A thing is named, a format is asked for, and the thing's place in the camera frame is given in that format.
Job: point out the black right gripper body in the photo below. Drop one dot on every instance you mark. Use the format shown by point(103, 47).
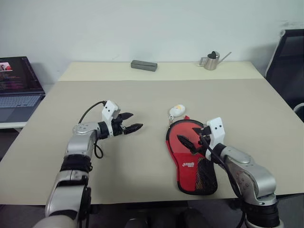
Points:
point(205, 140)

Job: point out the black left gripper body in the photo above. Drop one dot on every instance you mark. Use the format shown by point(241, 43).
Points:
point(118, 127)

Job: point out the red and black paddle case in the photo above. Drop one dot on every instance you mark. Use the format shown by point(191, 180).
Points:
point(187, 173)

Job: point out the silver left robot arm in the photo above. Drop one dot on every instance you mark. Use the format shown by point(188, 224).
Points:
point(78, 145)

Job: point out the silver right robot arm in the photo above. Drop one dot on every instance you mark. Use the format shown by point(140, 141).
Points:
point(256, 178)

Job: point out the grey rectangular box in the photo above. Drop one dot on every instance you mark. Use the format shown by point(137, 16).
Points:
point(143, 65)

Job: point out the small metal watering can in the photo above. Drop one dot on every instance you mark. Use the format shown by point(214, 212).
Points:
point(210, 63)

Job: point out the dark rounded shape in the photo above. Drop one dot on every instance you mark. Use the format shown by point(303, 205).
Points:
point(137, 223)

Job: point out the white side table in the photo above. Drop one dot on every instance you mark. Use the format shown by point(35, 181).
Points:
point(10, 124)

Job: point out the open laptop computer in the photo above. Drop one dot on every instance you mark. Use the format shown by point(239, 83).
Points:
point(16, 90)

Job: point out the black office chair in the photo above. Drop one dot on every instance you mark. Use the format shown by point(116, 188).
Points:
point(287, 66)

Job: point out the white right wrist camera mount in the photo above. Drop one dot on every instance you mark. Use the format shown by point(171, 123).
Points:
point(217, 129)

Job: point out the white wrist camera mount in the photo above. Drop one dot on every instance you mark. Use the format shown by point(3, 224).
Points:
point(108, 111)
point(217, 129)

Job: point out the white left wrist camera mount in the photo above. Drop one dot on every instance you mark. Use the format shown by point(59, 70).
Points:
point(108, 111)

